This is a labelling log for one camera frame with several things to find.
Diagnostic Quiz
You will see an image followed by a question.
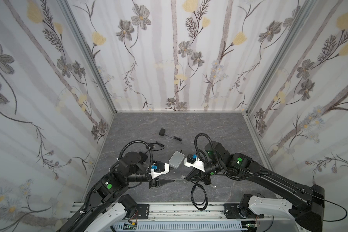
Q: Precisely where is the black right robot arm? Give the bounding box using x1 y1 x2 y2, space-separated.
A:
184 133 328 232

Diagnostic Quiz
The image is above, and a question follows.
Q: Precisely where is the aluminium mounting rail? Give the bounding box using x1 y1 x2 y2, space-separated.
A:
66 201 308 222

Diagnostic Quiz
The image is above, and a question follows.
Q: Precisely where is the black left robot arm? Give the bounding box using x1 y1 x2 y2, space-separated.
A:
58 140 170 232

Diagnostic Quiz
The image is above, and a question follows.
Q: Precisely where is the black power adapter with cable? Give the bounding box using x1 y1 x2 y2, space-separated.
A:
146 142 166 151

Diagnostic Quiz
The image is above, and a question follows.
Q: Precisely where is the white slotted cable duct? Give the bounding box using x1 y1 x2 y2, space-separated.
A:
102 221 248 232

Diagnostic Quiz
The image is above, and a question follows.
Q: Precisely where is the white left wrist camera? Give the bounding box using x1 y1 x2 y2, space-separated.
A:
150 162 170 179

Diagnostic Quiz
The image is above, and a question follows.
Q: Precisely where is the white network switch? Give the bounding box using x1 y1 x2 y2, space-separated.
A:
168 151 185 169

